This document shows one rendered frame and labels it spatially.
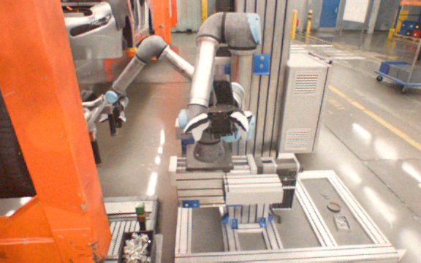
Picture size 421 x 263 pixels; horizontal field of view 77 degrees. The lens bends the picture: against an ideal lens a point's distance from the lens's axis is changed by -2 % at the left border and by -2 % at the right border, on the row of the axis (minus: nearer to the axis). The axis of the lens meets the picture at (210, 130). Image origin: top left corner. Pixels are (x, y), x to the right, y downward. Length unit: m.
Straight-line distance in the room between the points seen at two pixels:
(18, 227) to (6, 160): 0.32
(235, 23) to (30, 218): 1.05
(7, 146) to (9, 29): 0.65
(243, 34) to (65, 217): 0.94
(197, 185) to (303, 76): 0.73
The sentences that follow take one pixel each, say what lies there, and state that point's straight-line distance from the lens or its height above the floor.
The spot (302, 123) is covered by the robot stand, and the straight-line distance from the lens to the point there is 1.45.
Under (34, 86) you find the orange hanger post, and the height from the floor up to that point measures 1.29.
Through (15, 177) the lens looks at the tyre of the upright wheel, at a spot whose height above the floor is 0.80.
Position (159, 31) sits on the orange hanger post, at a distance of 5.03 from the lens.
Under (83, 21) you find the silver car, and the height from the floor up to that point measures 1.26.
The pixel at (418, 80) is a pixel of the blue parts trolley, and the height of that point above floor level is 0.25.
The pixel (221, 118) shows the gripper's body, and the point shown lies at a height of 1.23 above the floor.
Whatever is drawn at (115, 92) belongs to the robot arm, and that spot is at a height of 0.98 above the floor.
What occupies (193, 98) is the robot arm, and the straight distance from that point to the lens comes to 0.96.
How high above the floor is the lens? 1.51
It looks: 26 degrees down
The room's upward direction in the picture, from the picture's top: straight up
